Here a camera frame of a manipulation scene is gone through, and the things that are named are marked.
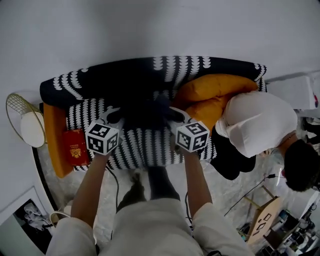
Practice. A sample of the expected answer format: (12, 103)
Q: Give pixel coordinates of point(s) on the orange sofa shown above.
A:
(53, 140)

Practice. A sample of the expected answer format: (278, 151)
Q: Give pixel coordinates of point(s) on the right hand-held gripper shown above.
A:
(192, 136)

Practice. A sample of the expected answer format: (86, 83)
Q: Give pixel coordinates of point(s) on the person's leg in dark trousers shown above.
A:
(162, 185)

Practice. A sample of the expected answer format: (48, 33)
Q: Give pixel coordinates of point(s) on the person's right forearm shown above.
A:
(197, 185)

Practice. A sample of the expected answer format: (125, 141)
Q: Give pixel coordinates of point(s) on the white cabinet with flag sticker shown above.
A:
(287, 92)

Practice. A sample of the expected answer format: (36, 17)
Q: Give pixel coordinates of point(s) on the dark garment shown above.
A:
(150, 112)

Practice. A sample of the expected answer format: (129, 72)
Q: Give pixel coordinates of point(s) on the black white patterned sofa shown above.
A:
(150, 150)

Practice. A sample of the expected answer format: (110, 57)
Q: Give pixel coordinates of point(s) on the person's beige shirt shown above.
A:
(150, 225)

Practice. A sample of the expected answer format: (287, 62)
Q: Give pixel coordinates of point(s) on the framed black white picture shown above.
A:
(30, 215)

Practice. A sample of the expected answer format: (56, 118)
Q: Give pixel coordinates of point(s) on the pile of assorted clutter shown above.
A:
(287, 230)

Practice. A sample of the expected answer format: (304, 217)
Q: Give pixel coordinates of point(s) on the person's left forearm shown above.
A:
(92, 185)

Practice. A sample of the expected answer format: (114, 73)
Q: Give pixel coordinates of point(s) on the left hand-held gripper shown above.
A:
(102, 137)

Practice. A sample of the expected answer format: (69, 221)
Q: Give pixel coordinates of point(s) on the wooden stool with cutouts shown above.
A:
(270, 215)

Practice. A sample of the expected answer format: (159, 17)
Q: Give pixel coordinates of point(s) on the red booklet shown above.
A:
(75, 147)

